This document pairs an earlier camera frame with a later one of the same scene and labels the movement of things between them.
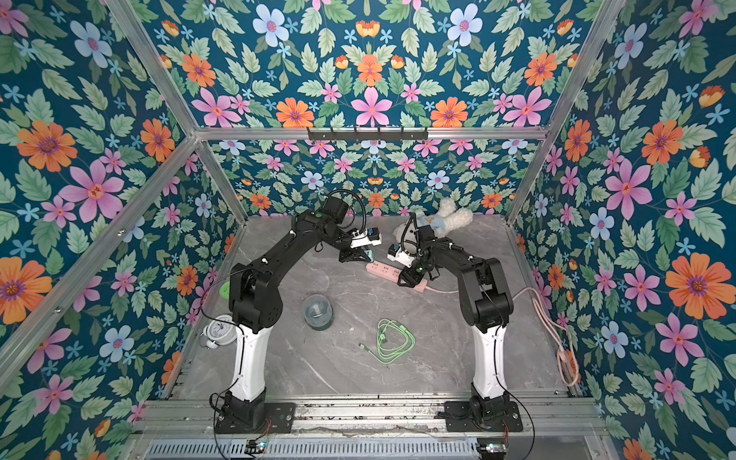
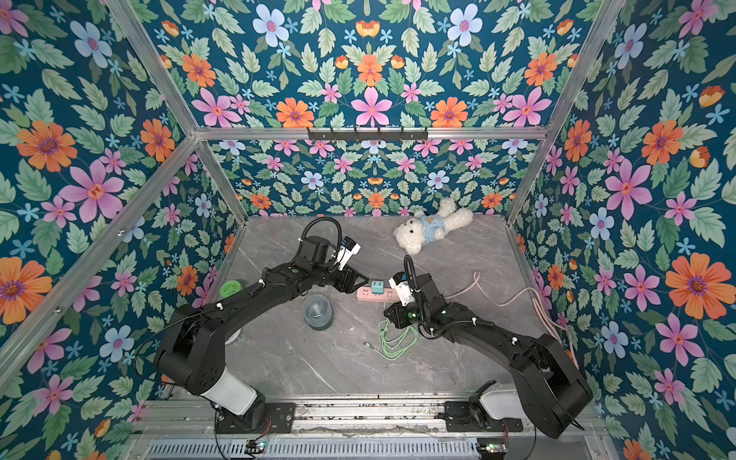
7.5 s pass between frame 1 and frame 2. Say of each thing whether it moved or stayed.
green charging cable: moved
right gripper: moved
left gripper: moved
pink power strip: moved
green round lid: stayed
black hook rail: stayed
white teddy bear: stayed
